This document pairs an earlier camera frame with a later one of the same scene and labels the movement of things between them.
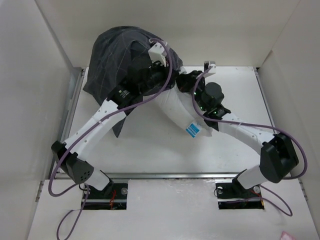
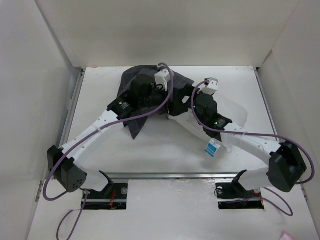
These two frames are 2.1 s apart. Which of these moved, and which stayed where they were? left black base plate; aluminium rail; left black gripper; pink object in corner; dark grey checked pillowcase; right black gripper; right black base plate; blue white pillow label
Moved: left black gripper; right black gripper; dark grey checked pillowcase; blue white pillow label
Stayed: right black base plate; aluminium rail; pink object in corner; left black base plate
